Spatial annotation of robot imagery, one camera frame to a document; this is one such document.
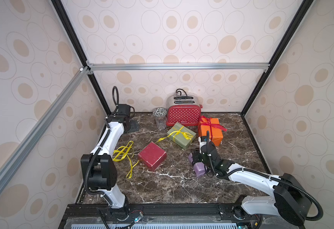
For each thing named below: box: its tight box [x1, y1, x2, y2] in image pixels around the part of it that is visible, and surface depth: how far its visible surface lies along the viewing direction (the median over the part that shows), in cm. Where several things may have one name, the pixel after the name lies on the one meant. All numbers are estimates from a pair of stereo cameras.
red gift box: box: [137, 141, 167, 172], surface depth 90 cm
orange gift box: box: [199, 117, 224, 147], surface depth 99 cm
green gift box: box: [167, 122, 197, 150], surface depth 100 cm
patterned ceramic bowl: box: [152, 107, 168, 118], surface depth 119 cm
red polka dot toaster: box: [166, 94, 203, 127], surface depth 108 cm
